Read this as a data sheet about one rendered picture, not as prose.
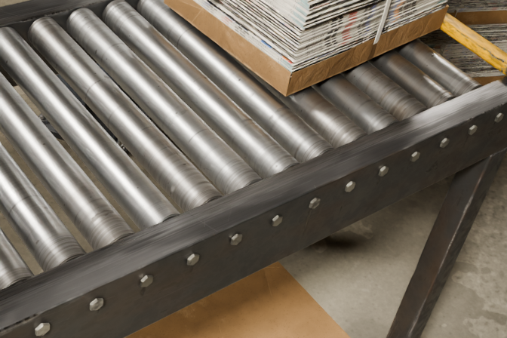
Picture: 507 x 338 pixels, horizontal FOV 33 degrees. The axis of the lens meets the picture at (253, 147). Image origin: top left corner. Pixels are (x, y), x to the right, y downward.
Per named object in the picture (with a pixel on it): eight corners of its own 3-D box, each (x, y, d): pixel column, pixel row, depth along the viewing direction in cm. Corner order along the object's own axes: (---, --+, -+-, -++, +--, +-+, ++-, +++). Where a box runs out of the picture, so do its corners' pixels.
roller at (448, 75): (286, -20, 162) (305, -39, 162) (470, 120, 137) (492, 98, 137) (278, -35, 158) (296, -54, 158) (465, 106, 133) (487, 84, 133)
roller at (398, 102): (225, -29, 150) (226, -6, 154) (413, 123, 125) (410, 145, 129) (247, -40, 152) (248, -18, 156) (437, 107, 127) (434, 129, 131)
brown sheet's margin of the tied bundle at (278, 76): (235, -20, 146) (238, -43, 143) (357, 66, 132) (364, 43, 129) (161, 2, 136) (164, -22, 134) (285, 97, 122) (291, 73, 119)
